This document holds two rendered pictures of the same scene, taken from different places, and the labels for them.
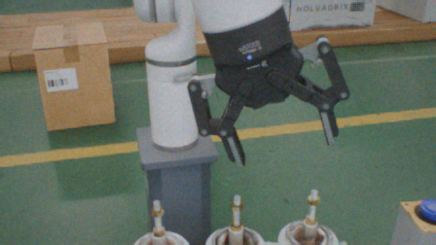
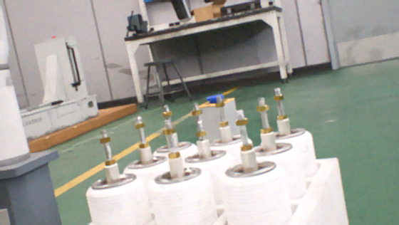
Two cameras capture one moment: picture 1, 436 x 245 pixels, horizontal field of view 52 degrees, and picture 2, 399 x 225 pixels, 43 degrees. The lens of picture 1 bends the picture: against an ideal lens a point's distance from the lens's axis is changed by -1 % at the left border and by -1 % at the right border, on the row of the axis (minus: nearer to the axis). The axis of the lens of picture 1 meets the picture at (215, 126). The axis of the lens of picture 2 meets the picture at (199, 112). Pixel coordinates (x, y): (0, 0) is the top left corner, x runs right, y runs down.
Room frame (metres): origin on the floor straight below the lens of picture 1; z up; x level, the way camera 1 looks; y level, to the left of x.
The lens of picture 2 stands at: (-0.02, 0.71, 0.43)
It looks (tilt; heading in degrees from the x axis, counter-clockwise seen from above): 6 degrees down; 300
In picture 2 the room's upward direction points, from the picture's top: 11 degrees counter-clockwise
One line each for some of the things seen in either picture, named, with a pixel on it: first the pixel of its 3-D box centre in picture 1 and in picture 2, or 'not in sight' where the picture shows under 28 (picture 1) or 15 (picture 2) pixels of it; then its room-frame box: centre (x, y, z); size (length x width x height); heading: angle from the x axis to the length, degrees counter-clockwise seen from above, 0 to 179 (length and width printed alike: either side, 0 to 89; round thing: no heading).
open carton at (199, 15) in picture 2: not in sight; (209, 11); (2.47, -4.23, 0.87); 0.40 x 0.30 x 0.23; 179
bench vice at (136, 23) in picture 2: not in sight; (137, 23); (3.04, -3.67, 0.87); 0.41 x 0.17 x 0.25; 103
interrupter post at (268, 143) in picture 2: not in sight; (268, 142); (0.31, -0.06, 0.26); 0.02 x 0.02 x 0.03
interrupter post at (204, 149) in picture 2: not in sight; (204, 149); (0.42, -0.05, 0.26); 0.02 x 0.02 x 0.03
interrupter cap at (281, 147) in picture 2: not in sight; (270, 149); (0.31, -0.06, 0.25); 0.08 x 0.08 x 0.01
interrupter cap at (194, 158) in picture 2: not in sight; (205, 157); (0.42, -0.05, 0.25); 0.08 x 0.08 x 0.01
